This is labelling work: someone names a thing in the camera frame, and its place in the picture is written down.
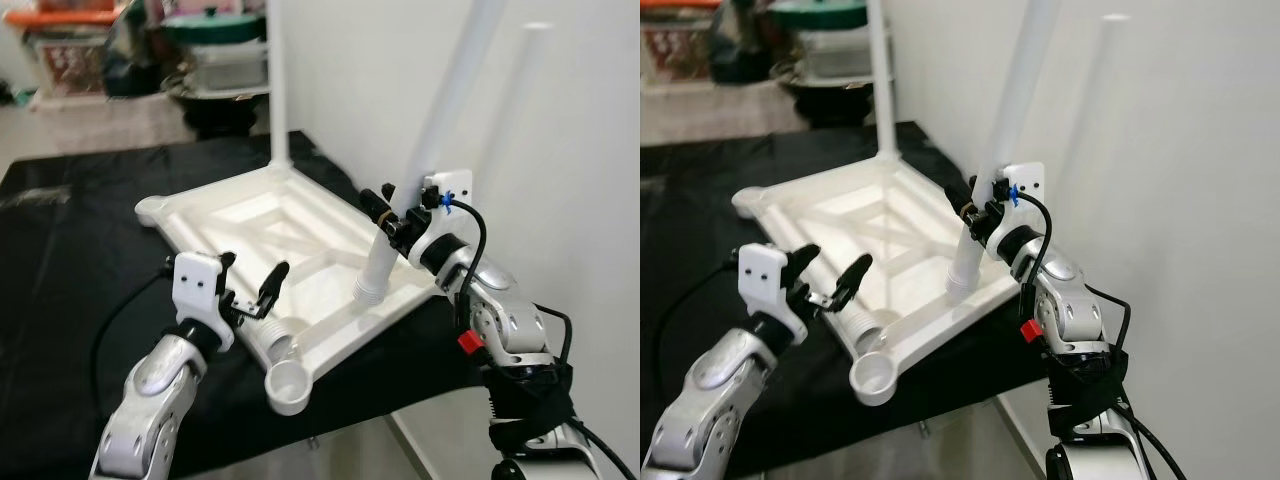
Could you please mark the green pot with lid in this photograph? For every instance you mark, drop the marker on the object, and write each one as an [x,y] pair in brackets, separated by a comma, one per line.
[215,28]
[818,15]

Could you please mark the clear plastic container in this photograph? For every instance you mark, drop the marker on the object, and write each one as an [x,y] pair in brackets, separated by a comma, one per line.
[232,65]
[838,55]

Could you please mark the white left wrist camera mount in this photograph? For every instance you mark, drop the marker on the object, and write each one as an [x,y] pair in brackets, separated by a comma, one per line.
[198,290]
[765,285]

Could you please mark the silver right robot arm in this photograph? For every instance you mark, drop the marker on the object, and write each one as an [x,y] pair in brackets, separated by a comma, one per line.
[500,320]
[1070,310]

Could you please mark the black plastic bag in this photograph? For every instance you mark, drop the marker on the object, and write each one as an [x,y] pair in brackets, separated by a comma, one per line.
[738,50]
[132,60]

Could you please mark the yellow rubber band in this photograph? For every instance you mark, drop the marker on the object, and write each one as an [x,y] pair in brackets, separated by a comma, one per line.
[967,208]
[382,215]

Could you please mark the black round wok stand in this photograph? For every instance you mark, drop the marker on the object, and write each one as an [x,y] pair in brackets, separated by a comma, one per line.
[828,95]
[220,105]

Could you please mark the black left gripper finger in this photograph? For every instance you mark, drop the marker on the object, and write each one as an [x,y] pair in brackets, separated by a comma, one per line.
[802,265]
[227,268]
[273,285]
[852,280]

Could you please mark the bench with white lace cloth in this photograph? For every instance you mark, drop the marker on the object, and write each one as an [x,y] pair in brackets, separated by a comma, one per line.
[110,125]
[715,115]

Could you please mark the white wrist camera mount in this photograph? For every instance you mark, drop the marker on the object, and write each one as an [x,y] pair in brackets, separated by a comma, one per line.
[765,285]
[452,188]
[198,290]
[1028,180]

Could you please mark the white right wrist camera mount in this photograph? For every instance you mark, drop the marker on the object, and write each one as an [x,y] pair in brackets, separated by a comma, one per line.
[452,188]
[1028,180]

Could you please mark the white plastic table top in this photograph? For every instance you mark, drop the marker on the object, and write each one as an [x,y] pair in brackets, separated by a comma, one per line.
[250,220]
[850,215]

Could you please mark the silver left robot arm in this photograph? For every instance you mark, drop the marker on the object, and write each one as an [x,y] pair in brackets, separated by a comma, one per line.
[150,400]
[710,390]

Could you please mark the black table cloth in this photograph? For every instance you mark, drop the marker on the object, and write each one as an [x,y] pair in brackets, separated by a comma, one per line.
[680,240]
[60,250]

